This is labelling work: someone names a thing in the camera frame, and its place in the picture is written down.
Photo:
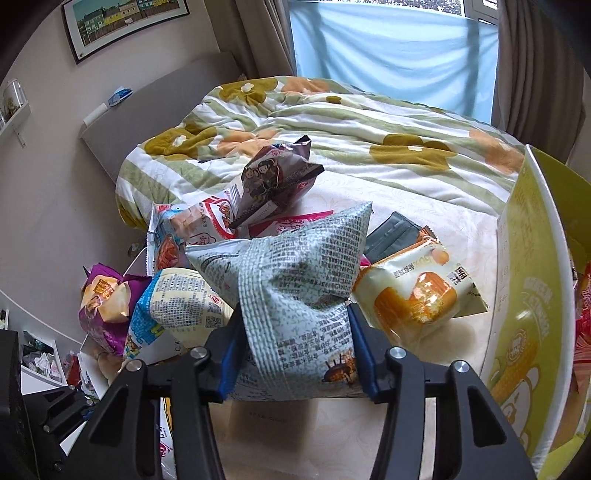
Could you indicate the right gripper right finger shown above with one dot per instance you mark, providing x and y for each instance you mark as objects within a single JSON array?
[{"x": 473, "y": 439}]

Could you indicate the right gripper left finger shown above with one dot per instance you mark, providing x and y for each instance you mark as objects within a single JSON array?
[{"x": 121, "y": 439}]

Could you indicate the white Taire snack bag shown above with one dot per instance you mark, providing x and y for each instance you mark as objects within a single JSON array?
[{"x": 165, "y": 442}]

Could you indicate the purple potato chip bag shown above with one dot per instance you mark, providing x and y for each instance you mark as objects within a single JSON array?
[{"x": 107, "y": 303}]

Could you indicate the blue white snack bag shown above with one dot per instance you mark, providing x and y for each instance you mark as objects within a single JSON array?
[{"x": 176, "y": 312}]

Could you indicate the orange cake snack bag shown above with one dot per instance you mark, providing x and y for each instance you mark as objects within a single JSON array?
[{"x": 415, "y": 291}]

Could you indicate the red white shrimp chip bag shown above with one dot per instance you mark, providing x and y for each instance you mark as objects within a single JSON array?
[{"x": 194, "y": 235}]

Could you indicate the grey newsprint snack bag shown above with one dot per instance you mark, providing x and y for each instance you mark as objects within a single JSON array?
[{"x": 293, "y": 290}]

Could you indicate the small pink candy bag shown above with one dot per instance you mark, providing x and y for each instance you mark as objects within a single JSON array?
[{"x": 276, "y": 226}]

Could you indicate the dark purple cartoon snack bag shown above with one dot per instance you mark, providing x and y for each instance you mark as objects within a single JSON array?
[{"x": 276, "y": 176}]

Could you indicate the pink striped snack bag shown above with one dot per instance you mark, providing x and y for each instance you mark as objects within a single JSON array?
[{"x": 581, "y": 363}]

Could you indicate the green cardboard box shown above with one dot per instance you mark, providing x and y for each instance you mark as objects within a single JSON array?
[{"x": 543, "y": 235}]

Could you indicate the dark green sachet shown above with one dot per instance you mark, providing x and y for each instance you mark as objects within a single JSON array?
[{"x": 394, "y": 234}]

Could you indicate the grey headboard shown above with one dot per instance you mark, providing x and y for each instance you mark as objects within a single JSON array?
[{"x": 155, "y": 107}]

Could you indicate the floral green striped duvet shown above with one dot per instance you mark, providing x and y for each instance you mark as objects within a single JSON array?
[{"x": 425, "y": 150}]

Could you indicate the blue white headboard item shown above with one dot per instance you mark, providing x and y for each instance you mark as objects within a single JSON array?
[{"x": 118, "y": 96}]

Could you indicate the right brown curtain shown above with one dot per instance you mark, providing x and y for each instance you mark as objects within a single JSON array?
[{"x": 539, "y": 82}]

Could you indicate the brown curtain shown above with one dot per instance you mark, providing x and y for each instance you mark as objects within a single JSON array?
[
  {"x": 539, "y": 82},
  {"x": 257, "y": 33}
]

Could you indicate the blue window cloth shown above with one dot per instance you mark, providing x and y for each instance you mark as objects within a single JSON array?
[{"x": 407, "y": 51}]

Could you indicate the framed houses picture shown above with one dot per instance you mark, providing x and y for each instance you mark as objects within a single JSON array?
[{"x": 92, "y": 25}]

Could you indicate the left brown curtain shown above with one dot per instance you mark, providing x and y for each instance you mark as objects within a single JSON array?
[{"x": 257, "y": 33}]

